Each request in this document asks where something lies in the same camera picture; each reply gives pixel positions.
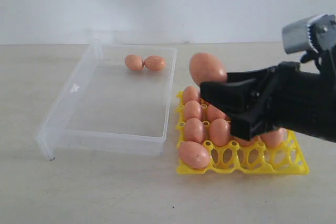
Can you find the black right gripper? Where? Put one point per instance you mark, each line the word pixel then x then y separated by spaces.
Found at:
pixel 261 101

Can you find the brown egg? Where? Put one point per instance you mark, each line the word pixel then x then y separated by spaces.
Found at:
pixel 274 138
pixel 194 131
pixel 192 109
pixel 134 62
pixel 219 132
pixel 194 155
pixel 155 63
pixel 191 93
pixel 206 67
pixel 213 113
pixel 245 143

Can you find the yellow plastic egg tray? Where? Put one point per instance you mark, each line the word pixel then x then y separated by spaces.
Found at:
pixel 287 158

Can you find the clear plastic container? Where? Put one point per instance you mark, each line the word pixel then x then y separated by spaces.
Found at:
pixel 104 106

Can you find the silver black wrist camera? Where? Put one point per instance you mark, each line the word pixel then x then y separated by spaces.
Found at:
pixel 315 37

